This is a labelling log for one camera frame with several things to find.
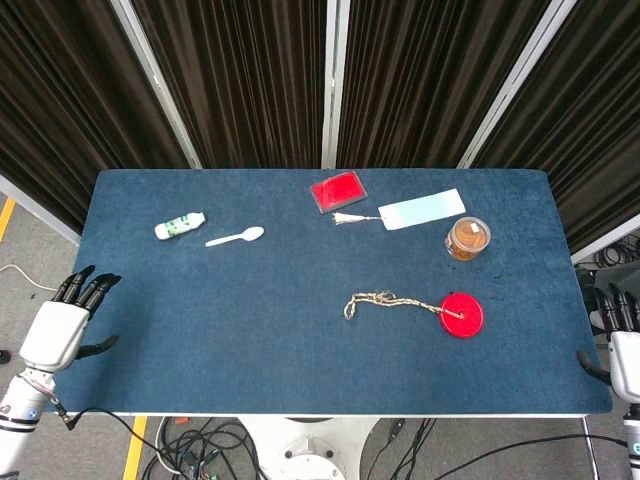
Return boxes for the tangled black floor cables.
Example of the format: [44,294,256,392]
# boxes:
[139,418,269,480]

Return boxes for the long black floor cable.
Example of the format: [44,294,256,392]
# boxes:
[439,433,629,480]

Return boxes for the red ink pad case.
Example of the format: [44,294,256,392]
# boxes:
[309,170,370,215]

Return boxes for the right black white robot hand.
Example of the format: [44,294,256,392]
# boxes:
[575,282,640,402]

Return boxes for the thin white floor cable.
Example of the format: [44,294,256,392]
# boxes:
[0,263,59,292]

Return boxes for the black cable with plug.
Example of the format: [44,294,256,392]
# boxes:
[58,399,174,464]

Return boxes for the white partition frame post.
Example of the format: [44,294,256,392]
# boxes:
[455,0,569,170]
[321,0,350,170]
[109,0,204,170]

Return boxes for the clear jar of rubber bands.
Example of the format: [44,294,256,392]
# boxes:
[445,216,492,262]

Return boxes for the blue table cloth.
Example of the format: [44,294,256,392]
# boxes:
[49,168,615,416]

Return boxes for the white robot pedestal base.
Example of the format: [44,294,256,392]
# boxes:
[237,416,384,480]

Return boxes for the white plastic spoon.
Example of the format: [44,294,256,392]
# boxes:
[204,226,266,249]

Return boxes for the red disc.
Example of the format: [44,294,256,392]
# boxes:
[438,293,485,341]

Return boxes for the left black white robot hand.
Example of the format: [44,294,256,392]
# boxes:
[19,264,123,374]

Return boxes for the dark pleated curtain panel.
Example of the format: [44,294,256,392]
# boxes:
[472,0,640,256]
[0,0,192,234]
[130,0,331,170]
[335,0,554,170]

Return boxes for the pale bookmark with tassel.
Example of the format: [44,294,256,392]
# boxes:
[332,188,468,232]

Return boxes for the white bottle green label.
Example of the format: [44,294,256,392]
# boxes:
[153,211,207,241]

